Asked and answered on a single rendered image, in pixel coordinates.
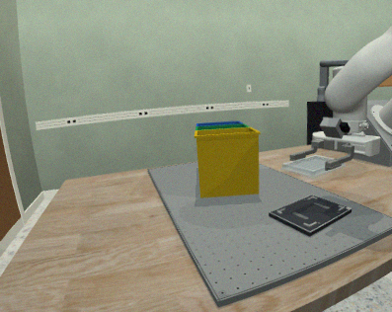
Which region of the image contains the yellow recycle bin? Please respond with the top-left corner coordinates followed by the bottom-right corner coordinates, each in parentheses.
top-left (195, 127), bottom-right (261, 197)

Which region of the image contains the green bin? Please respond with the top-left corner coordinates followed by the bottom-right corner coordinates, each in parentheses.
top-left (196, 123), bottom-right (246, 130)

